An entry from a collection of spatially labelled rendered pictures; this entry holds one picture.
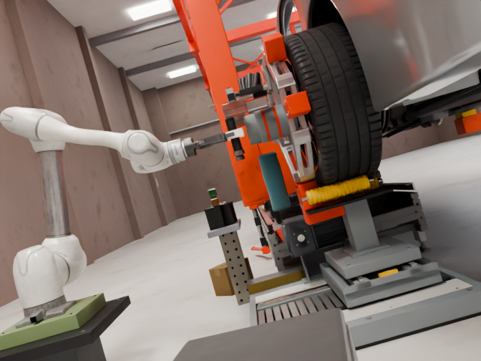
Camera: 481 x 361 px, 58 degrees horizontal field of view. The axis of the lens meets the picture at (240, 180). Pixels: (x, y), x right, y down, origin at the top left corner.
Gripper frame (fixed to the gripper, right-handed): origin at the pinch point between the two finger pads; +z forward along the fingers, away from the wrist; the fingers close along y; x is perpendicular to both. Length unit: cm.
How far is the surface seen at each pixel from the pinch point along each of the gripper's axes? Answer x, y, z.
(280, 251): -60, -71, 7
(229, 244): -49, -73, -19
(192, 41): 256, -609, -24
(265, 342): -49, 88, -6
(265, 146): -3, -62, 14
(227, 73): 39, -60, 6
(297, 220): -43, -40, 17
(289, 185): -27, -60, 20
